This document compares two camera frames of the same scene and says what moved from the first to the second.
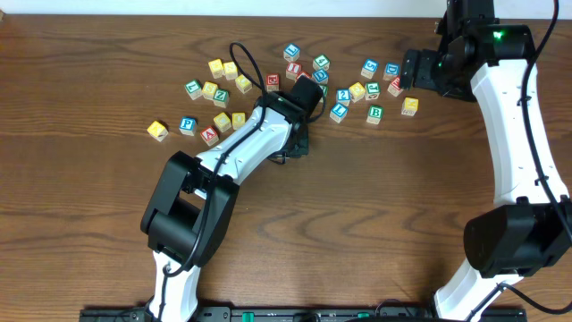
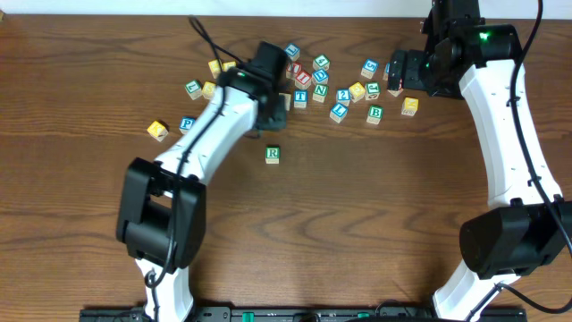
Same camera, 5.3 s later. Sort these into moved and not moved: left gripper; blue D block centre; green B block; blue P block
Moved: left gripper
Not moved: green B block; blue P block; blue D block centre
